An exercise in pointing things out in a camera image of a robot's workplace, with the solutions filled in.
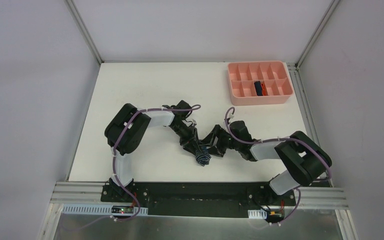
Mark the striped blue underwear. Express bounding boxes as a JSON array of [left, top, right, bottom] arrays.
[[195, 145, 212, 167]]

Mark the navy orange underwear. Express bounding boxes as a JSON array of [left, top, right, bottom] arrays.
[[253, 81, 267, 97]]

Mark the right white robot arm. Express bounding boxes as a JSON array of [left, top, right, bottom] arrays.
[[201, 120, 332, 205]]

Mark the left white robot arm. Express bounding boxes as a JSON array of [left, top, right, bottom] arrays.
[[104, 100, 211, 203]]

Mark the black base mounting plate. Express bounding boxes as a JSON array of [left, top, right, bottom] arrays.
[[100, 180, 296, 218]]

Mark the pink divided organizer tray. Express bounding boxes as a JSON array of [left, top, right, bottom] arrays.
[[227, 61, 294, 106]]

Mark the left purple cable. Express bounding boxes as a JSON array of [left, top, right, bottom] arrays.
[[111, 104, 202, 222]]

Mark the right white cable duct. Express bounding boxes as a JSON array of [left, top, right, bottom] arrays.
[[247, 209, 268, 220]]

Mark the white cable duct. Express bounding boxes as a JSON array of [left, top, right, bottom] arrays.
[[247, 209, 268, 220], [61, 204, 148, 217]]

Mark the left white cable duct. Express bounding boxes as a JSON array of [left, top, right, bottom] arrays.
[[61, 204, 148, 217]]

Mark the aluminium frame rail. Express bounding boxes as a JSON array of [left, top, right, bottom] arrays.
[[50, 181, 349, 210]]

